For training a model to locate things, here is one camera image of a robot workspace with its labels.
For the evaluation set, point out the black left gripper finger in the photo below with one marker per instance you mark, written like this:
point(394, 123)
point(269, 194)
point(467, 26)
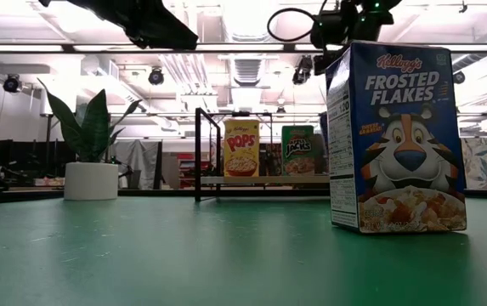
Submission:
point(162, 30)

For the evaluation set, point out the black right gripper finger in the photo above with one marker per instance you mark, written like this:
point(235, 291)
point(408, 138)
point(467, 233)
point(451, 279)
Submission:
point(328, 59)

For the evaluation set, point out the green Apple Jacks cereal box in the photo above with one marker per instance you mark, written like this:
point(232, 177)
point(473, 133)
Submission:
point(297, 149)

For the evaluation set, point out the blue Frosted Flakes cereal box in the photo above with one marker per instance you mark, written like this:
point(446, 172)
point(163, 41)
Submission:
point(409, 149)

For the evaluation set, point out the yellow Corn Pops cereal box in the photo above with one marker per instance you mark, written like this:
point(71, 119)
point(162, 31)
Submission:
point(241, 149)

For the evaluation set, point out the black ceiling spotlight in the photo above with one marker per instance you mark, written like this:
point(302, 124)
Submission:
point(301, 71)
point(460, 77)
point(12, 83)
point(156, 77)

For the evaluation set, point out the grey covered cabinet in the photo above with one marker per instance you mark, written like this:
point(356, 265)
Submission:
point(141, 163)

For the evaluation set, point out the red tool cabinet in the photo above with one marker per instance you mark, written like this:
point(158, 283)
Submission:
point(187, 168)

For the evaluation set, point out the potted snake plant white pot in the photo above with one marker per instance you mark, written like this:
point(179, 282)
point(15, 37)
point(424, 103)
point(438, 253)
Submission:
point(91, 180)

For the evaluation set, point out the green table mat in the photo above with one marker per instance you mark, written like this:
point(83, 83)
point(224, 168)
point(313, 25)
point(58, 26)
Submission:
point(141, 255)

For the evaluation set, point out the ceiling ventilation duct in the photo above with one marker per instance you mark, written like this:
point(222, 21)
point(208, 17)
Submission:
point(247, 72)

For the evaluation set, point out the wooden shelf black metal frame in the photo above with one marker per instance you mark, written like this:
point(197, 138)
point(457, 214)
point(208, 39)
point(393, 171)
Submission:
point(268, 180)

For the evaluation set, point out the black metal table frame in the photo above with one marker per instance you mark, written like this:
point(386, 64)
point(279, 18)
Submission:
point(22, 196)

